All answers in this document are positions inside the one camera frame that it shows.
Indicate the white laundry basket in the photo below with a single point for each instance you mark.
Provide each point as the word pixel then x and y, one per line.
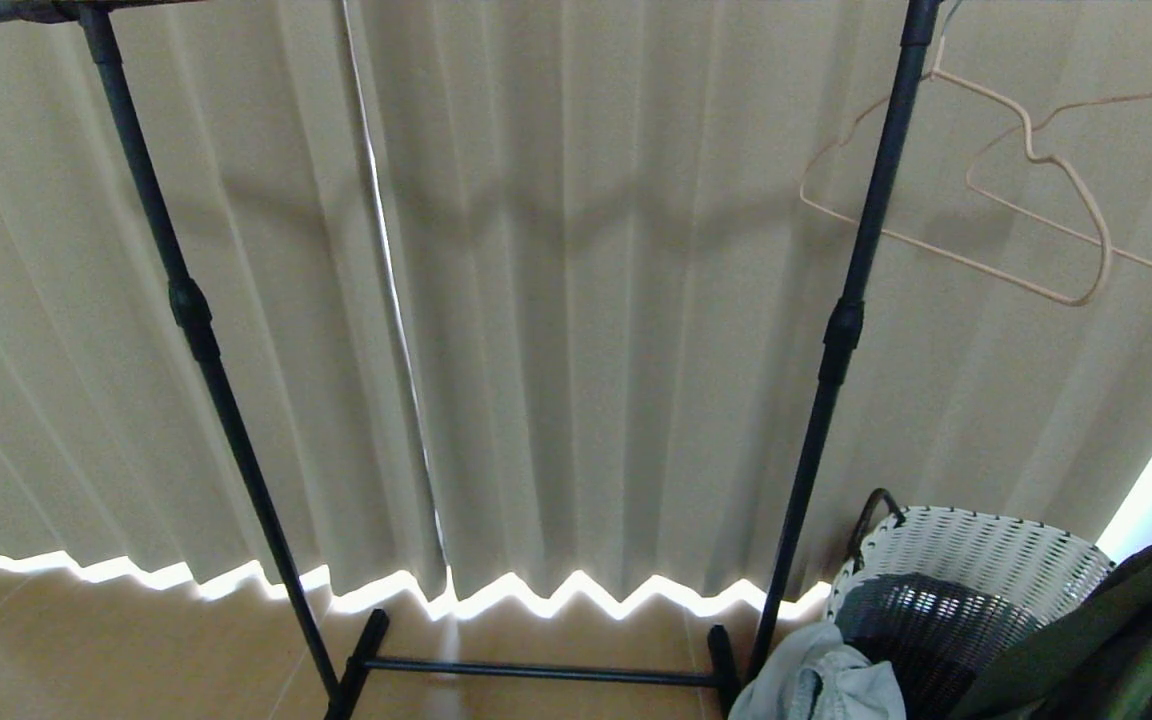
pixel 976 560

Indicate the pale grey shorts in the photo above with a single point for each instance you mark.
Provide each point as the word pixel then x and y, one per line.
pixel 816 680

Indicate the black clothes rack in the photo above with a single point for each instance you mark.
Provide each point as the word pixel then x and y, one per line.
pixel 841 330

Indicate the green printed t-shirt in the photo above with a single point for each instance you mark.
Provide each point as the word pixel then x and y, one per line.
pixel 1126 640

